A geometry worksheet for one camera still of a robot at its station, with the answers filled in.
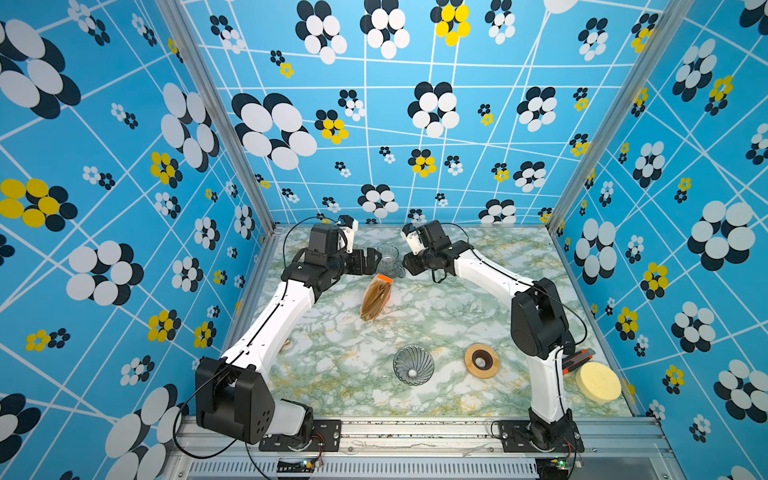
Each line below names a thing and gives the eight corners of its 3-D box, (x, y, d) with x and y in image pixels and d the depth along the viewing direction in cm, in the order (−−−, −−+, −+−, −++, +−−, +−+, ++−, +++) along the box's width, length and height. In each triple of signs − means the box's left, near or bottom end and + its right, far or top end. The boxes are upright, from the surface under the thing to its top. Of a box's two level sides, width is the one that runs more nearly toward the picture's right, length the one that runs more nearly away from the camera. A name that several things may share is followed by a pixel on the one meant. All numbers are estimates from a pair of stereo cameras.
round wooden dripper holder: (466, 378, 85) (468, 375, 83) (462, 347, 91) (463, 343, 88) (500, 378, 85) (503, 375, 83) (493, 347, 91) (496, 343, 88)
